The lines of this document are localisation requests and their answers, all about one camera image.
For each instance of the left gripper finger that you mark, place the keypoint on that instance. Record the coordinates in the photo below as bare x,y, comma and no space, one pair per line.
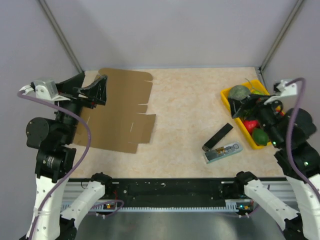
67,86
95,93

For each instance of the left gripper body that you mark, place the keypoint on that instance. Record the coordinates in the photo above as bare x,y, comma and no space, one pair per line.
76,103

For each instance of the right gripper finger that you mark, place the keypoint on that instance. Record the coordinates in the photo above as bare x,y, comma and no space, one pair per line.
250,101
237,106

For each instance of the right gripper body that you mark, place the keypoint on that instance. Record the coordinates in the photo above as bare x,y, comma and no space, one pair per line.
266,112

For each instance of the brown cardboard box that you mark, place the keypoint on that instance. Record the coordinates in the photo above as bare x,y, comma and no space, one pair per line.
122,123

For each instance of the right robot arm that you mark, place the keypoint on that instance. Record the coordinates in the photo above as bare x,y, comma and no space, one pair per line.
293,201

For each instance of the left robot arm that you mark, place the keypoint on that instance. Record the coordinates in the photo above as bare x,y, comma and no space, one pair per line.
55,158

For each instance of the green apple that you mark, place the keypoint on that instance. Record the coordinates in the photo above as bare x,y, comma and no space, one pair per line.
256,92

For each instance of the grey-green melon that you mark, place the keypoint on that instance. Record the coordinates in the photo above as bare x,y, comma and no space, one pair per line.
239,92

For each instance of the yellow plastic tray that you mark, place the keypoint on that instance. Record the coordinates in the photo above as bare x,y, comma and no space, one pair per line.
252,84

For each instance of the red apple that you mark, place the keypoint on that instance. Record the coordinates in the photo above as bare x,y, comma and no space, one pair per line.
250,125

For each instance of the black rectangular bar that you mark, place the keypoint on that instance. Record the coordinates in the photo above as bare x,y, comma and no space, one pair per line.
217,137

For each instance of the green lime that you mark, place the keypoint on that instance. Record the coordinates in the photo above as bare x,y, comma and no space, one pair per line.
260,137

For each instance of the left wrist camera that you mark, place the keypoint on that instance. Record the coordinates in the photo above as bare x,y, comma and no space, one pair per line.
45,89

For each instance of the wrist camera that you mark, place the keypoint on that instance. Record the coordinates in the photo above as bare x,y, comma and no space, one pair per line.
282,89
45,89

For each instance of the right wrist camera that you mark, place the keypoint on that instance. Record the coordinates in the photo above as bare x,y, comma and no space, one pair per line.
282,89

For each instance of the aluminium rail frame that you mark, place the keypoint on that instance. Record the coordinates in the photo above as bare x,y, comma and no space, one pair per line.
231,206

